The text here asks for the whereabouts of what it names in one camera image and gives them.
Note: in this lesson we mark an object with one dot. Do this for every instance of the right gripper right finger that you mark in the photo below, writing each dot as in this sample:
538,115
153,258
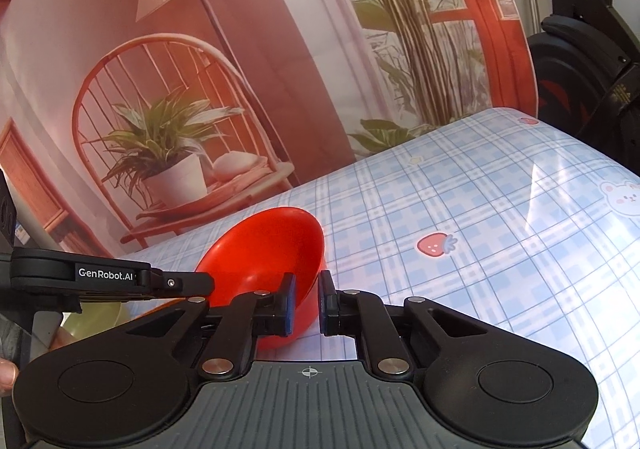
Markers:
363,317

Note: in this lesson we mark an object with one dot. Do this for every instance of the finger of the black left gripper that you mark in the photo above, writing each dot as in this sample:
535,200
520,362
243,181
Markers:
161,284

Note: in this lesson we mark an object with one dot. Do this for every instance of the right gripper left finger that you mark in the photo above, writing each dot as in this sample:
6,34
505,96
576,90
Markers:
233,330

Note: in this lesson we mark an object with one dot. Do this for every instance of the small red bowl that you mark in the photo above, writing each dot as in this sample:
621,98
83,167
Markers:
255,254

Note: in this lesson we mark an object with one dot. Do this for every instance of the person's left hand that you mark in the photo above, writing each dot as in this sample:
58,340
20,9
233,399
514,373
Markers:
9,371

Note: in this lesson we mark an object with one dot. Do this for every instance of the green round plate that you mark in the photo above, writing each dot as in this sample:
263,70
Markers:
95,318

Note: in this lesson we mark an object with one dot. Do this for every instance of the blue plaid tablecloth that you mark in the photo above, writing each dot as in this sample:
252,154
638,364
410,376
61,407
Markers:
507,220

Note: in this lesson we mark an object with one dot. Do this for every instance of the printed room backdrop cloth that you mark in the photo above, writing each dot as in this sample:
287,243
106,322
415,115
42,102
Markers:
125,122

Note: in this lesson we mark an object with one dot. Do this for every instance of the black exercise bike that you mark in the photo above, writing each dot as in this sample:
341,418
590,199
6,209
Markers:
586,62

